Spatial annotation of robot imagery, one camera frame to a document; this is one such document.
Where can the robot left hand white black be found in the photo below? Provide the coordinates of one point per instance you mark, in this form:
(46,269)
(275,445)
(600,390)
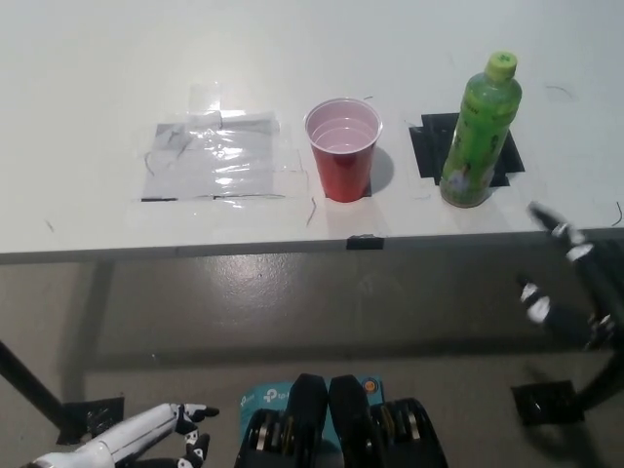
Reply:
(127,434)

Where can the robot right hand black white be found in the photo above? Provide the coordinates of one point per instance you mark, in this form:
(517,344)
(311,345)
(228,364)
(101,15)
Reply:
(602,287)

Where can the green tea plastic bottle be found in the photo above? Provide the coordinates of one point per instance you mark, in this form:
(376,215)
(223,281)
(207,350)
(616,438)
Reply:
(475,141)

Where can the red plastic cup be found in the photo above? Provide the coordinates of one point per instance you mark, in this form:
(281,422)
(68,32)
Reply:
(343,170)

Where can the black table leg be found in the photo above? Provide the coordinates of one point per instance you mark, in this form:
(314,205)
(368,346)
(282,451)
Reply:
(27,378)

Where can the teal tp-link box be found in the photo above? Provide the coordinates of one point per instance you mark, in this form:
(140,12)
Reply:
(263,397)

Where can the black tape square patch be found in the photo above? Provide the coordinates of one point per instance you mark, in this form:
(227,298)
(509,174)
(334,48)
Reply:
(431,146)

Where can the small black tape strip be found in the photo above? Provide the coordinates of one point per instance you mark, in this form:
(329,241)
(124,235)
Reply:
(364,242)

